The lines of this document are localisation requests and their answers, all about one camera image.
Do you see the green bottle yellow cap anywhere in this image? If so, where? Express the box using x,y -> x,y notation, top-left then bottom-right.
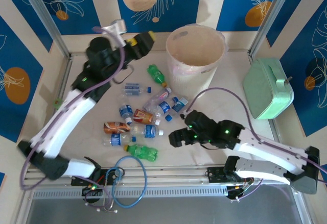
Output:
147,64 -> 168,87
124,143 -> 159,163

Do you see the square Fiji water bottle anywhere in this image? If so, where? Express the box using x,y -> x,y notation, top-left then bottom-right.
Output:
170,96 -> 190,116

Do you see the blue-label bottle white cap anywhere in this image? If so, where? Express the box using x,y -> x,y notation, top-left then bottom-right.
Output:
130,123 -> 165,139
119,103 -> 134,126

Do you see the clear bottle blue cap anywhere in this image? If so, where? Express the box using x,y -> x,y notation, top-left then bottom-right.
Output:
120,82 -> 153,97

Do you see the blue-label bottle blue cap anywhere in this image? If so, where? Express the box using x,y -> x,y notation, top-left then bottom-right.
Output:
153,96 -> 179,116
103,133 -> 137,147

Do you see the brown orange label bottle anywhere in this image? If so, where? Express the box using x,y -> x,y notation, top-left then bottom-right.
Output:
103,121 -> 131,135

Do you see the beige plastic bin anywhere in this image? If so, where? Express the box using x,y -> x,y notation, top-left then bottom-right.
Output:
165,24 -> 228,98

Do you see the clear bottle pink label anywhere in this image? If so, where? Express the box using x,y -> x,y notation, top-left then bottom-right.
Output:
143,87 -> 172,112

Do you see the red gold label bottle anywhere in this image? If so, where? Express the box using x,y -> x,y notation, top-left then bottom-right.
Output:
132,109 -> 162,127

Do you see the blue stethoscope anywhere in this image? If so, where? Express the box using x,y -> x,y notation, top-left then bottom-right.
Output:
97,155 -> 148,213

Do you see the grey metal panel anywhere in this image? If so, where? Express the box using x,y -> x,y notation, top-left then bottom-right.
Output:
15,183 -> 315,224

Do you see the mint green zip case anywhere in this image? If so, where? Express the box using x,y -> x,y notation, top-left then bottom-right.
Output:
242,57 -> 295,120

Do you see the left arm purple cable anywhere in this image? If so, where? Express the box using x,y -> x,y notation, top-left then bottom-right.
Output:
20,26 -> 127,191

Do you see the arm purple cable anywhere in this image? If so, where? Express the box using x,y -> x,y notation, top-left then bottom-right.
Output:
185,87 -> 327,202
20,26 -> 127,191

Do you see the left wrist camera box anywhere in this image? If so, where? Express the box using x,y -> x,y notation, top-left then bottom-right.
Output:
102,19 -> 127,37

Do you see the wide aluminium base rail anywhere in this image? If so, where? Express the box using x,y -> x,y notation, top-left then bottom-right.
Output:
21,164 -> 303,190

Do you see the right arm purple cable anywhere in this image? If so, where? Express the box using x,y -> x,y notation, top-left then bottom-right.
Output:
185,87 -> 327,202

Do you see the grey slotted cable duct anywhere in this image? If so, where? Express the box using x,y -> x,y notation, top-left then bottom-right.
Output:
32,186 -> 229,200

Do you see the right base wire bundle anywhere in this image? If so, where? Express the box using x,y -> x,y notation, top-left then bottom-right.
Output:
226,175 -> 256,203

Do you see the base wire bundle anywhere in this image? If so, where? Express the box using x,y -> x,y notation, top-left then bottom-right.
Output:
81,174 -> 108,196
226,175 -> 256,203

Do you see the aluminium frame post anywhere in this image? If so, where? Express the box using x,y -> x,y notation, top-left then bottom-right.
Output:
249,0 -> 298,56
19,0 -> 71,59

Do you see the left base wire bundle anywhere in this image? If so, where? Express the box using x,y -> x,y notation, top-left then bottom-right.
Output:
81,174 -> 108,196

